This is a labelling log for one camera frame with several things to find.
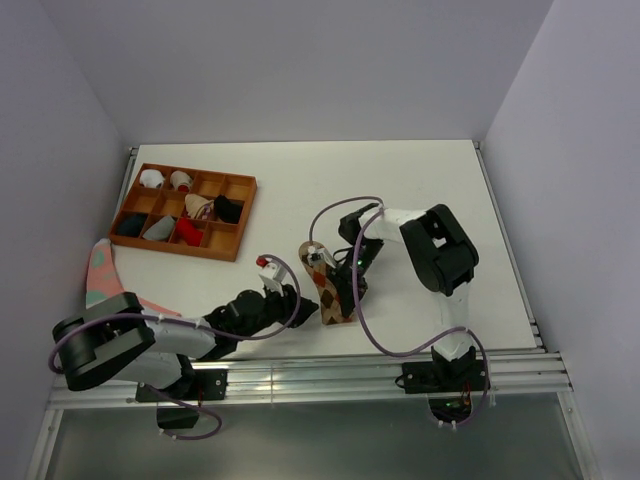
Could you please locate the orange compartment tray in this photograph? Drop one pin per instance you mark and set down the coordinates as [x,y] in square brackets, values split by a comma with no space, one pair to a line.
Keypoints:
[221,241]

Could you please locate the beige red rolled sock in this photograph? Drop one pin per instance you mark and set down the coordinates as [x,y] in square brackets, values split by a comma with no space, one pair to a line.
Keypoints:
[181,181]

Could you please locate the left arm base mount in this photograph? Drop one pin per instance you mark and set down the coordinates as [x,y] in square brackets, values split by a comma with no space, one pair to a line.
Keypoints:
[182,405]

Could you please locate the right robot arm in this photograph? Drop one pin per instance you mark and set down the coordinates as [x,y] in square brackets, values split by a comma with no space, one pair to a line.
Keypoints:
[443,258]

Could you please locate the aluminium frame rail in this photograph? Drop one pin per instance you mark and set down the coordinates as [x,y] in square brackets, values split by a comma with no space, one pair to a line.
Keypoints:
[327,380]

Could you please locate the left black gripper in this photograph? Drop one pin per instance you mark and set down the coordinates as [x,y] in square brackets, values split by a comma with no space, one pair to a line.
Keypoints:
[287,303]

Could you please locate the grey rolled sock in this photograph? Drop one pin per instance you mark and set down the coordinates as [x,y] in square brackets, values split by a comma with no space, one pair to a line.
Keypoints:
[161,230]

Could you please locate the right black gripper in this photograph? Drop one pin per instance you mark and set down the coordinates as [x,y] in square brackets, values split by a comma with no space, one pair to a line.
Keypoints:
[343,282]

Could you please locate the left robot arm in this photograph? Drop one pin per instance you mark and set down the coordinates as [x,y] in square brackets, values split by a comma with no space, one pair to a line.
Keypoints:
[121,341]

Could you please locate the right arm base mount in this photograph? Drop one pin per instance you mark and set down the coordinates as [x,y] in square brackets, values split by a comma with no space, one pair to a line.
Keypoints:
[449,389]

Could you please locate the brown argyle sock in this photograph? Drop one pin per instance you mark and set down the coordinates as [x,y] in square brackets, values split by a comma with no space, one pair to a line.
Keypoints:
[329,308]

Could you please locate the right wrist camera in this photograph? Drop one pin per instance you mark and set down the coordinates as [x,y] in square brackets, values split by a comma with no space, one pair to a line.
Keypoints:
[317,255]

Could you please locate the dark teal rolled sock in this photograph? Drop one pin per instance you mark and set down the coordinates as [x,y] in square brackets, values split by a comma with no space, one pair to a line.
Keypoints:
[131,225]

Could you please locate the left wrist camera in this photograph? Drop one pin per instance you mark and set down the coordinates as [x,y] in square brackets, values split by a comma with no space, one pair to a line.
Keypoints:
[272,274]

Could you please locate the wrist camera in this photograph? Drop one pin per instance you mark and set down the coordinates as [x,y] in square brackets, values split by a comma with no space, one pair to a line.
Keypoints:
[317,255]
[272,274]

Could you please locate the white rolled sock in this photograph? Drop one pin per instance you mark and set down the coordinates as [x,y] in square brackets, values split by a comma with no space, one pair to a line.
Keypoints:
[151,178]

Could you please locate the pink patterned sock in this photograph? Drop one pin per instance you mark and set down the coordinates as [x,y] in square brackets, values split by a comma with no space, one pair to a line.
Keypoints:
[102,280]

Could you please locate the black rolled sock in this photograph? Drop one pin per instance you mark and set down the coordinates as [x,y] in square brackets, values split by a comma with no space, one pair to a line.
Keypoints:
[228,211]

